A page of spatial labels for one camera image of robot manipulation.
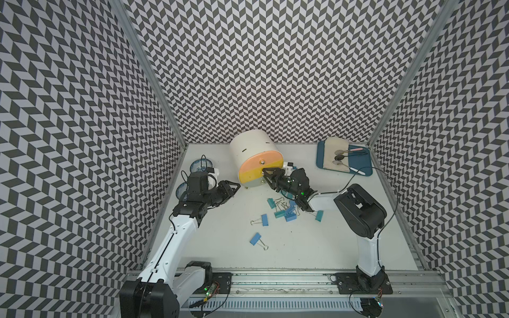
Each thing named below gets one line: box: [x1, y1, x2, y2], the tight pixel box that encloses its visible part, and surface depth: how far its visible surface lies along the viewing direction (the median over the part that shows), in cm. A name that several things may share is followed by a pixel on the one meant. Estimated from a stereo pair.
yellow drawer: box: [237, 159, 285, 184], surface depth 91 cm
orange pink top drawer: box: [238, 150, 284, 174], surface depth 84 cm
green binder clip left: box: [266, 196, 285, 210], surface depth 96 cm
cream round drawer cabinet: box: [229, 129, 285, 188], surface depth 89 cm
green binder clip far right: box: [314, 210, 325, 222], surface depth 92 cm
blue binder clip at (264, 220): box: [250, 213, 270, 227], surface depth 91 cm
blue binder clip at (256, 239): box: [249, 231, 270, 251], surface depth 86 cm
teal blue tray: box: [316, 140, 374, 177], surface depth 114 cm
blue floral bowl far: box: [189, 158, 213, 173], surface depth 107 cm
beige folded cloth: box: [322, 136, 351, 173], surface depth 116 cm
